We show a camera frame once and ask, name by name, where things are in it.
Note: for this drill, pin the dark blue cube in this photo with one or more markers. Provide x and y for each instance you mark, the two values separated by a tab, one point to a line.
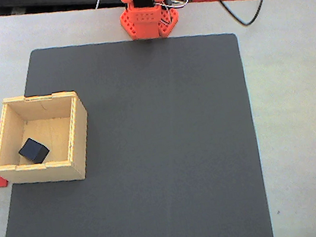
32	150

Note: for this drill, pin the open wooden box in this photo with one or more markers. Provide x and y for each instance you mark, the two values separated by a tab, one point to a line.
58	131

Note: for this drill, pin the dark grey mat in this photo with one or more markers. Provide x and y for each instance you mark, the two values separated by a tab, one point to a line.
166	153

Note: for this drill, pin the black background device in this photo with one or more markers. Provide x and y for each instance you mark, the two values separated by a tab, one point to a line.
52	0

